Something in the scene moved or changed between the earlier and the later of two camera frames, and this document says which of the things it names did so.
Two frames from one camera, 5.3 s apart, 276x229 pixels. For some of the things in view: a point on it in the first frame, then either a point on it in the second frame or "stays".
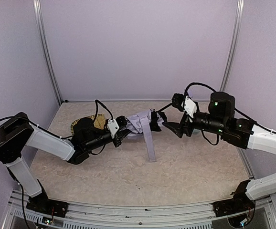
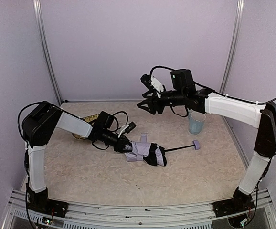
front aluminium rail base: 200,215 stays
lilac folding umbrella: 143,124 to 153,153
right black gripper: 184,126 to 153,105
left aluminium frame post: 37,8 stays
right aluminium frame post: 235,40 stays
